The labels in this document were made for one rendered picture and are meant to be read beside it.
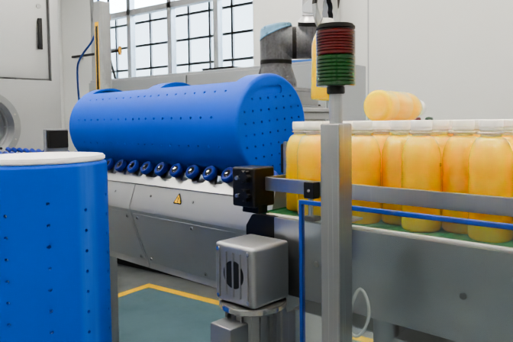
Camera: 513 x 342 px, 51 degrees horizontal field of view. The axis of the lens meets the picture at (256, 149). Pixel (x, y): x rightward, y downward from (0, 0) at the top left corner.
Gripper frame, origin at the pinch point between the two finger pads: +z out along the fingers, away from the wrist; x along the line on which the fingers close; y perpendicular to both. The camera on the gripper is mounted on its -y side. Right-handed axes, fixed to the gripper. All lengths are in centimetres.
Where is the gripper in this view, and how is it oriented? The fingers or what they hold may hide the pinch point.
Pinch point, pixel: (326, 21)
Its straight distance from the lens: 140.4
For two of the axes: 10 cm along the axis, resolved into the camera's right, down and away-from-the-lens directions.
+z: 0.0, 10.0, 0.1
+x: -7.4, 0.0, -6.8
